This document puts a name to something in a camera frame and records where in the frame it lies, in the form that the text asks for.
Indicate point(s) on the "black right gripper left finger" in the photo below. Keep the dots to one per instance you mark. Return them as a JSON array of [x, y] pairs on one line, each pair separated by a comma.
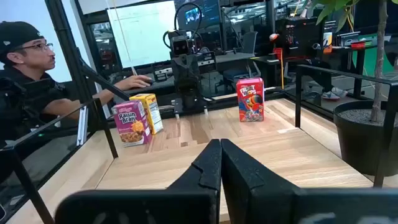
[[205, 168]]

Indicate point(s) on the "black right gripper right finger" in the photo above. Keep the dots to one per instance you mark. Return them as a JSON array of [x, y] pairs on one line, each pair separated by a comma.
[[248, 186]]

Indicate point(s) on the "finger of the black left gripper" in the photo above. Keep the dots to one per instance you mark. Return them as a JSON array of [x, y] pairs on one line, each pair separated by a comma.
[[179, 77], [192, 76]]

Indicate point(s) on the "yellow Corn Pops cereal box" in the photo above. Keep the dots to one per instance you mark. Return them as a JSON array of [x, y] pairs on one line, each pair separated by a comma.
[[153, 107]]

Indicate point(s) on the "red Froot Loops cereal box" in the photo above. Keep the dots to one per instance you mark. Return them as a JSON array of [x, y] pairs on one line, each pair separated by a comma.
[[250, 99]]

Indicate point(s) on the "purple Raisin Bran cereal box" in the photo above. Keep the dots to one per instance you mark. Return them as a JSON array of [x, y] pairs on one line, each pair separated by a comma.
[[130, 124]]

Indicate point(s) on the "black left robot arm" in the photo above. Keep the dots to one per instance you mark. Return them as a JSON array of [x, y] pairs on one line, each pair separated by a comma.
[[189, 103]]

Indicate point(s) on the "person's hand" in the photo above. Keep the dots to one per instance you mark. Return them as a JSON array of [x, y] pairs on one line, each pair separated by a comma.
[[133, 82]]

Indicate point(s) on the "grey office chair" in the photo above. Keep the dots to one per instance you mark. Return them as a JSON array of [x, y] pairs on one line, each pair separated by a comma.
[[250, 42]]

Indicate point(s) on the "large computer monitor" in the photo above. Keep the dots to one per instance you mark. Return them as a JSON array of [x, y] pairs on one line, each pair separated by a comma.
[[140, 34]]

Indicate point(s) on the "green plant in black pot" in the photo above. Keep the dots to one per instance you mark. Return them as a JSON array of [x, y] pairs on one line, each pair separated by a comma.
[[360, 146]]

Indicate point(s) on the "person's shoe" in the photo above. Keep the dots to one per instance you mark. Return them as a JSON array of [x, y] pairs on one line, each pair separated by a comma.
[[334, 94]]

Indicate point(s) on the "glasses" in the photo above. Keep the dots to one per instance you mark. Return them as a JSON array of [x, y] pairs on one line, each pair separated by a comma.
[[46, 46]]

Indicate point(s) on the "person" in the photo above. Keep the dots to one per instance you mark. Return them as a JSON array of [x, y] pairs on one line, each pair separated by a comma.
[[28, 93]]

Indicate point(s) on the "black cap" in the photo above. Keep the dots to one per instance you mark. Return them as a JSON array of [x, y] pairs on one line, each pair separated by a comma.
[[15, 34]]

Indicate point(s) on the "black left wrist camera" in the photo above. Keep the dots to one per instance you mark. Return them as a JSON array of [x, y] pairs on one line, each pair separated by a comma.
[[180, 46]]

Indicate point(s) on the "small wall screen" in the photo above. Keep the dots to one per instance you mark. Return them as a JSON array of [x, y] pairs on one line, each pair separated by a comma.
[[192, 15]]

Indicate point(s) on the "silver metal bracket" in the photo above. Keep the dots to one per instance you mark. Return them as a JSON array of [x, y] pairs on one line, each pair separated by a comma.
[[82, 124]]

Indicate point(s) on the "black metal table frame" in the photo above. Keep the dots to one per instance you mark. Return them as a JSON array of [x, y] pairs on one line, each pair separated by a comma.
[[62, 31]]

